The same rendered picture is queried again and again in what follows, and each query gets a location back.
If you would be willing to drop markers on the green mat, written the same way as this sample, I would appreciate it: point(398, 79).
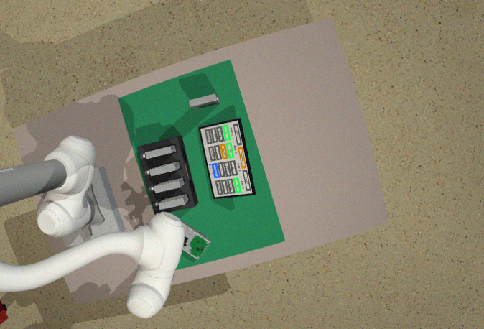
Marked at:
point(162, 111)

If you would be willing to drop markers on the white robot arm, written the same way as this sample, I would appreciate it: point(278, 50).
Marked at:
point(156, 247)

